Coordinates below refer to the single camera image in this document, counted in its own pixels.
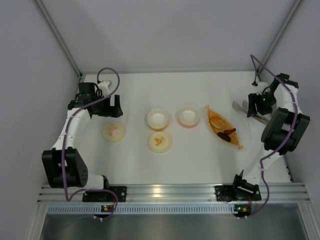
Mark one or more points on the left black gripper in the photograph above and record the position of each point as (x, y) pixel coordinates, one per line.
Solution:
(110, 108)

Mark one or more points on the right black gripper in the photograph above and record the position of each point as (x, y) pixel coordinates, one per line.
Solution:
(256, 106)

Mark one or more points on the red sausage piece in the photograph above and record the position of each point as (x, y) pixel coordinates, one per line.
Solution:
(229, 131)

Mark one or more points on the orange bread roll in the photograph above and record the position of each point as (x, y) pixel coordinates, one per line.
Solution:
(217, 123)

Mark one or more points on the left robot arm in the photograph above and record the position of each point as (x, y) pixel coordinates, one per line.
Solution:
(63, 164)

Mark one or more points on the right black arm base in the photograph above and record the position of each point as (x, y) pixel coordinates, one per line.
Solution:
(231, 193)

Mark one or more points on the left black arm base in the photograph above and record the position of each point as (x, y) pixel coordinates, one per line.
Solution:
(119, 193)

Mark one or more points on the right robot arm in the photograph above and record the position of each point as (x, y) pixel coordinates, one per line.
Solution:
(276, 106)

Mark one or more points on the yellow lunch bowl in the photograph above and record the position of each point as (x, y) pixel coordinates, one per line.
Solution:
(157, 119)

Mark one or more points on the pink lunch bowl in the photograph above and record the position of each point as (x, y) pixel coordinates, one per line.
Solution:
(188, 116)

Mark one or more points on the cream lid pink knob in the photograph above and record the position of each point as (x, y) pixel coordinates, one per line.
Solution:
(113, 132)

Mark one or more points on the boat-shaped woven basket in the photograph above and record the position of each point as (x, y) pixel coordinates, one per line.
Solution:
(234, 137)

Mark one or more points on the cream lid orange knob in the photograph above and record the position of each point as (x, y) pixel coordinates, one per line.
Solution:
(160, 142)

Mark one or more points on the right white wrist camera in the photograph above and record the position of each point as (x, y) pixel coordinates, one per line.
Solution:
(260, 86)

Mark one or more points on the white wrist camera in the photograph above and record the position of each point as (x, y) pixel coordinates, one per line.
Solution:
(105, 87)
(260, 86)

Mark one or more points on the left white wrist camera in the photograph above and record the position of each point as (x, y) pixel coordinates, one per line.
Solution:
(105, 87)

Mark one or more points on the aluminium mounting rail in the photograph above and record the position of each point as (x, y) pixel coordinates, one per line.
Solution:
(285, 192)

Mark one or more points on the slotted cable duct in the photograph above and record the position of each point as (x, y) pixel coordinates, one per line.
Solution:
(145, 209)

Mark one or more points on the right aluminium frame post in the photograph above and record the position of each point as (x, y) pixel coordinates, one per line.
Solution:
(281, 30)

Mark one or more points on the aluminium frame post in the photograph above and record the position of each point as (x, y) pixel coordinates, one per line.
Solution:
(281, 30)
(43, 11)

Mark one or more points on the left aluminium frame post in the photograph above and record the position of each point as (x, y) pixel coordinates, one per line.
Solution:
(43, 11)

